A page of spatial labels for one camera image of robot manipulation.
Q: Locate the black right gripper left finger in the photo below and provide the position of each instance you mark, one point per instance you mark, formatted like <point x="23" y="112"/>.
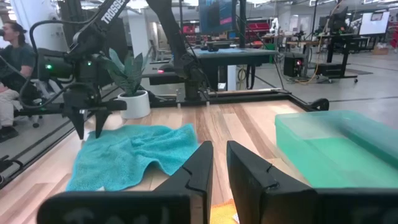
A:
<point x="174" y="199"/>

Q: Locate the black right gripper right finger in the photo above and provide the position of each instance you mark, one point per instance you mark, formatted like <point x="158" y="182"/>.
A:
<point x="264" y="193"/>

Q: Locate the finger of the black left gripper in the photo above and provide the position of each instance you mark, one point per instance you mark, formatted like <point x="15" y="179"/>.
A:
<point x="100" y="119"/>
<point x="77" y="121"/>

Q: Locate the teal microfiber towel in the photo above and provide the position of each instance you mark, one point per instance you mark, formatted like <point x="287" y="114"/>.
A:
<point x="130" y="155"/>

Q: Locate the orange microfiber towel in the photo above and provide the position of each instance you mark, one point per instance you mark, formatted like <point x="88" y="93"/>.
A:
<point x="222" y="214"/>

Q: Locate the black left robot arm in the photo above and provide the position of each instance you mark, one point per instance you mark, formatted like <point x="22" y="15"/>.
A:
<point x="168" y="31"/>

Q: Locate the translucent green plastic basket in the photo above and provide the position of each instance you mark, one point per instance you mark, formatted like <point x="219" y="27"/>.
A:
<point x="335" y="155"/>

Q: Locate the green plant in white pot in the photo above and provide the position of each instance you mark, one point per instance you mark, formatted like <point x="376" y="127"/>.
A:
<point x="135" y="104"/>

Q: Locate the black office chair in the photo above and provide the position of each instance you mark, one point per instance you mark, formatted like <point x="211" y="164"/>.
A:
<point x="31" y="93"/>

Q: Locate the black computer mouse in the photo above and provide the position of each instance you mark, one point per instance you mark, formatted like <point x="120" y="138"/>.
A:
<point x="166" y="68"/>

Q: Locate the person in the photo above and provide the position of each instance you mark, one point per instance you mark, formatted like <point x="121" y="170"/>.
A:
<point x="15" y="56"/>

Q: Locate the white box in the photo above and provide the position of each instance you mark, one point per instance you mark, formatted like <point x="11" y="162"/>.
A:
<point x="231" y="77"/>

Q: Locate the black computer tower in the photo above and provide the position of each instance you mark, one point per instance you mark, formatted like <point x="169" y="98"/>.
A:
<point x="293" y="67"/>

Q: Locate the black controller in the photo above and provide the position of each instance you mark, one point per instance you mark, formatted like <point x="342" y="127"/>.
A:
<point x="213" y="46"/>

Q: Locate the grey monitor desk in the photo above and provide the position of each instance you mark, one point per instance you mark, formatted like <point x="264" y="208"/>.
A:
<point x="236" y="57"/>

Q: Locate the light blue desk mat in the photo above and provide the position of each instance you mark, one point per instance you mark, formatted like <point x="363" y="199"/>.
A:
<point x="224" y="51"/>

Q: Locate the black workstation desk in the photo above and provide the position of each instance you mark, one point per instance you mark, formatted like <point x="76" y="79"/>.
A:
<point x="334" y="69"/>

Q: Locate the computer monitor with blue screen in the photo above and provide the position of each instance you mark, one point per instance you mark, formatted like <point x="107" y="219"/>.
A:
<point x="214" y="15"/>

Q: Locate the red shelves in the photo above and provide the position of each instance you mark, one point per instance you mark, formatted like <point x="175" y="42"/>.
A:
<point x="258" y="29"/>

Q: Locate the white robot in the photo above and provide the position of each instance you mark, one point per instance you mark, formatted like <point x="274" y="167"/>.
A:
<point x="274" y="26"/>

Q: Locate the cardboard box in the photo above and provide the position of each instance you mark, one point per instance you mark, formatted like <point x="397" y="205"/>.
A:
<point x="381" y="50"/>

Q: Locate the black computer monitor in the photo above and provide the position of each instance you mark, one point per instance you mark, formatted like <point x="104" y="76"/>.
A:
<point x="339" y="21"/>

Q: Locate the white board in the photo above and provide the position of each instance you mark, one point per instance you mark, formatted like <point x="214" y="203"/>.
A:
<point x="373" y="25"/>

